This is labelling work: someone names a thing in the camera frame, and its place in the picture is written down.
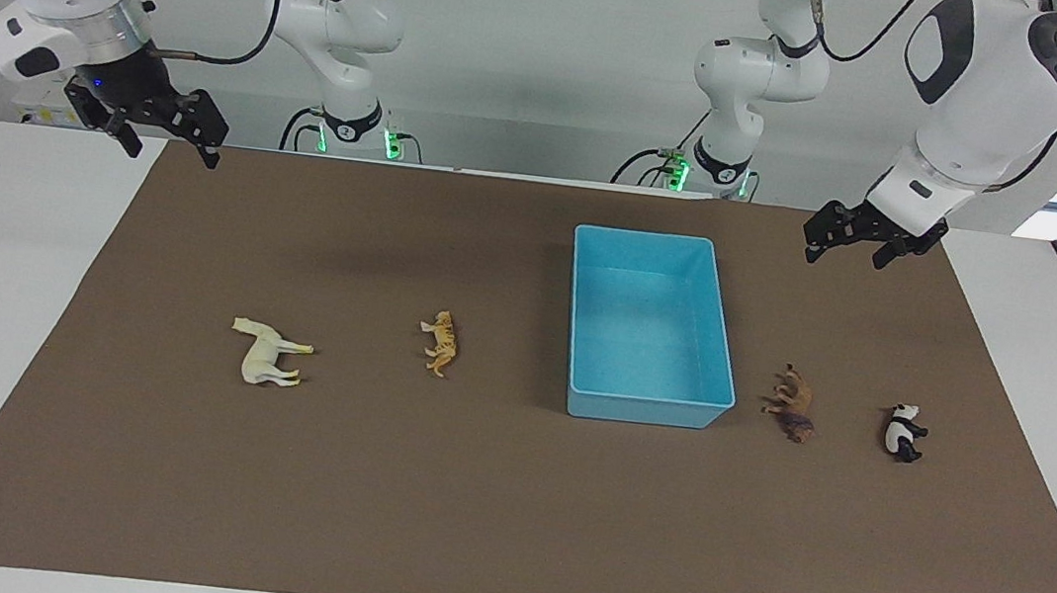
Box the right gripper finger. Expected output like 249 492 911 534
188 90 235 172
102 116 147 160

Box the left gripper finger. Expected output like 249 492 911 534
798 198 864 270
869 233 925 277

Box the brown lion toy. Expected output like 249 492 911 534
757 360 823 447

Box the black white panda toy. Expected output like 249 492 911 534
876 400 932 466

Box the white horse toy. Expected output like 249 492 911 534
225 315 318 393

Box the orange tiger toy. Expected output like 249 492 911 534
413 307 464 381

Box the white background box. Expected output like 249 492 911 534
11 91 92 130

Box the light blue storage box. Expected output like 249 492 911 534
553 222 754 436

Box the brown table mat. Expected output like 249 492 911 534
0 117 1057 593

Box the black right base cable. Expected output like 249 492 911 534
279 103 428 167

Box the black base cable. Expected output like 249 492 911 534
279 103 428 167
609 98 712 196

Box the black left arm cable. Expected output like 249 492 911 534
787 0 1057 199

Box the black left base cable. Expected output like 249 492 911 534
609 98 712 196

